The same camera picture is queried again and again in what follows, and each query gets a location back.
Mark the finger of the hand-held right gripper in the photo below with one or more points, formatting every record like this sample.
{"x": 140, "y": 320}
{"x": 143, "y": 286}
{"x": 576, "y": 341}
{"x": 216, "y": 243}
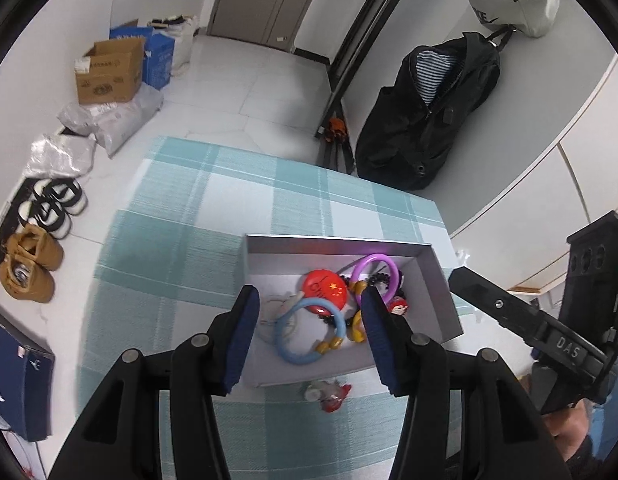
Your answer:
{"x": 494, "y": 302}

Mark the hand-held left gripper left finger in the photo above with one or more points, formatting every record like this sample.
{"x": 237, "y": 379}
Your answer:
{"x": 241, "y": 340}

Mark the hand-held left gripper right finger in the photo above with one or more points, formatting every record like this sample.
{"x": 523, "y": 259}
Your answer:
{"x": 381, "y": 340}

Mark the small doll charm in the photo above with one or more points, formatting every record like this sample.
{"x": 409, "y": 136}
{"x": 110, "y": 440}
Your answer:
{"x": 400, "y": 306}

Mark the black character charm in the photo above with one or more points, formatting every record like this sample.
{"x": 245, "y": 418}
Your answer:
{"x": 382, "y": 278}

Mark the round red badge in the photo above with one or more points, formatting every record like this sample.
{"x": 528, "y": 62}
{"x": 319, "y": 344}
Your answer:
{"x": 321, "y": 287}

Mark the grey cardboard box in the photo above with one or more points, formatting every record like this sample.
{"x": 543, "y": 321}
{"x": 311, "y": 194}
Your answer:
{"x": 289, "y": 262}

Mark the person's right hand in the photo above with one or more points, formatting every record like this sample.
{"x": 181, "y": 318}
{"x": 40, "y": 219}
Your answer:
{"x": 569, "y": 430}

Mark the red hair clip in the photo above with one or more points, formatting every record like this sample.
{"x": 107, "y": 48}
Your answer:
{"x": 331, "y": 395}

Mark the teal checked tablecloth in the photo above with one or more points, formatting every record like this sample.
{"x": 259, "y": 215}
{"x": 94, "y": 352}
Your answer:
{"x": 189, "y": 240}

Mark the black backpack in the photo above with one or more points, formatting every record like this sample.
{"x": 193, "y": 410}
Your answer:
{"x": 429, "y": 135}

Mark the orange tripod clamp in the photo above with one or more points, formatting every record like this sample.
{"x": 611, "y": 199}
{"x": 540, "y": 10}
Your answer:
{"x": 336, "y": 130}

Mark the brown shoe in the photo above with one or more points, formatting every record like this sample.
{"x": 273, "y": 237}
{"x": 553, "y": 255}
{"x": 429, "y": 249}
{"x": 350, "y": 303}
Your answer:
{"x": 26, "y": 280}
{"x": 39, "y": 247}

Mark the dark blue shoe box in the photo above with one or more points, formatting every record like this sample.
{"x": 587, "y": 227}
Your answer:
{"x": 19, "y": 380}

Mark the black and white slipper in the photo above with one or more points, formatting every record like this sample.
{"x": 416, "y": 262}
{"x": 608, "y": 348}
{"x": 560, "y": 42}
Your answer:
{"x": 61, "y": 195}
{"x": 44, "y": 220}

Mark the striped shirt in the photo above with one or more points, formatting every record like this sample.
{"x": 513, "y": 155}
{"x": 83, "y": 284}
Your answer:
{"x": 436, "y": 75}

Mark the large white plastic package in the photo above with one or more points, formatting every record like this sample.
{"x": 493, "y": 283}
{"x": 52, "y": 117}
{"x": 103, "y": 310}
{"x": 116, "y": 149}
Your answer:
{"x": 119, "y": 120}

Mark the small grey plastic package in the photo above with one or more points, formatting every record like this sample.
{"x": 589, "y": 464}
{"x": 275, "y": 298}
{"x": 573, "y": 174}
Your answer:
{"x": 59, "y": 157}

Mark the blue carton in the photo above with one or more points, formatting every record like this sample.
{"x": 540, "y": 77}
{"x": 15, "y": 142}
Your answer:
{"x": 160, "y": 60}

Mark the brown cardboard box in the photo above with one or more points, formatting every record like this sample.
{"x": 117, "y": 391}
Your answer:
{"x": 109, "y": 75}

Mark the black tripod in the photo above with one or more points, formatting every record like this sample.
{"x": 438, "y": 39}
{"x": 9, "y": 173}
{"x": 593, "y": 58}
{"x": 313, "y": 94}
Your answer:
{"x": 359, "y": 35}

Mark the white sack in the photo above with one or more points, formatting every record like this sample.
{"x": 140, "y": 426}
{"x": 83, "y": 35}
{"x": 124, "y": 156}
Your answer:
{"x": 181, "y": 40}

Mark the grey door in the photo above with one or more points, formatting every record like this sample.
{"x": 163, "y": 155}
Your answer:
{"x": 269, "y": 0}

